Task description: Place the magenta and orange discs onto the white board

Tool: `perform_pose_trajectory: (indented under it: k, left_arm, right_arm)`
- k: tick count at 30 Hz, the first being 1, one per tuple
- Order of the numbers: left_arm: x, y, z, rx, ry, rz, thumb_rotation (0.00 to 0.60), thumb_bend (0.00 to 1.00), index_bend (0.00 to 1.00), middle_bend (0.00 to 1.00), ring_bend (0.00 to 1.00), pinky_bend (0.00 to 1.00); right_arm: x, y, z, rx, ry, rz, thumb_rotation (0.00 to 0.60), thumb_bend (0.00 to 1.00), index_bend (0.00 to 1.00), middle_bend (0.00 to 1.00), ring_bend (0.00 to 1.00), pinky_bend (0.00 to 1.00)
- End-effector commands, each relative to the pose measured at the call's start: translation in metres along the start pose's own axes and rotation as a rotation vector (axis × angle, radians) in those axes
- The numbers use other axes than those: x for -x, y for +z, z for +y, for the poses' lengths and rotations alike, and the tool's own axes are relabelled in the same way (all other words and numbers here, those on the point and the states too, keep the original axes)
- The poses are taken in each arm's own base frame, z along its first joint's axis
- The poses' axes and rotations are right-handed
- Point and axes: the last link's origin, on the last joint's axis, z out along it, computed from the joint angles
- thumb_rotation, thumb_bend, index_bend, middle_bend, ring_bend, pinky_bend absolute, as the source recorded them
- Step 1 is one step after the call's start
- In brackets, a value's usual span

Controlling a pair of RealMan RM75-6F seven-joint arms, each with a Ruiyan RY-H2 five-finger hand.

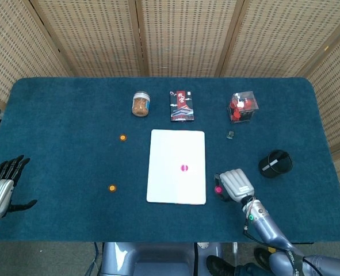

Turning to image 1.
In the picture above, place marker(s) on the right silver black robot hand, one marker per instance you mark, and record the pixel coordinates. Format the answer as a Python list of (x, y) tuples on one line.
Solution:
[(236, 184)]

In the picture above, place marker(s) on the orange disc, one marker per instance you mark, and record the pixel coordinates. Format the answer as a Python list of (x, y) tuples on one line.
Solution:
[(123, 137), (112, 188)]

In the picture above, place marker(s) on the clear box of red black pieces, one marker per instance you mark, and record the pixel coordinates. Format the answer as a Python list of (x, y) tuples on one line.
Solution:
[(242, 107)]

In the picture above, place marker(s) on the white rectangular board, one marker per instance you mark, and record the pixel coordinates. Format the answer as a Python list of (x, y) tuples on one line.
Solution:
[(169, 161)]

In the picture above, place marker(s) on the black red printed card box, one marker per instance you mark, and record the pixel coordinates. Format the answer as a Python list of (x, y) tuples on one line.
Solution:
[(181, 107)]

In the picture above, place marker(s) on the black cylindrical cup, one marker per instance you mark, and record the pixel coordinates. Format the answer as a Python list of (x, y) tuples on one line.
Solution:
[(273, 166)]

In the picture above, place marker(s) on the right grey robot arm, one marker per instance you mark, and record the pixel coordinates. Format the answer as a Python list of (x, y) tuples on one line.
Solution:
[(270, 230)]

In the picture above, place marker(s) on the clear jar of brown granules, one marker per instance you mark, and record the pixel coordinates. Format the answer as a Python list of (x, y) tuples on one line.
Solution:
[(141, 105)]

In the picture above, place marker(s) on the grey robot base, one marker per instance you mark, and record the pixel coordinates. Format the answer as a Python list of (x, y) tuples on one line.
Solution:
[(146, 260)]

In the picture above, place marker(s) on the black shoe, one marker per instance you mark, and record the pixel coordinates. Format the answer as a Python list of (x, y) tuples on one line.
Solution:
[(220, 266)]

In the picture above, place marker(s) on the teal felt table cloth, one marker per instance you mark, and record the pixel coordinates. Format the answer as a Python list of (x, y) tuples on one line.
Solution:
[(72, 161)]

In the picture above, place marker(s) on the small dark green clip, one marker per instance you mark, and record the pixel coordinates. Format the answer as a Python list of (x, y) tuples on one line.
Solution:
[(230, 134)]

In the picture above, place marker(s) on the pink disc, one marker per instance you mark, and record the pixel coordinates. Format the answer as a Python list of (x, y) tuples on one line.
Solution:
[(218, 190), (184, 168)]

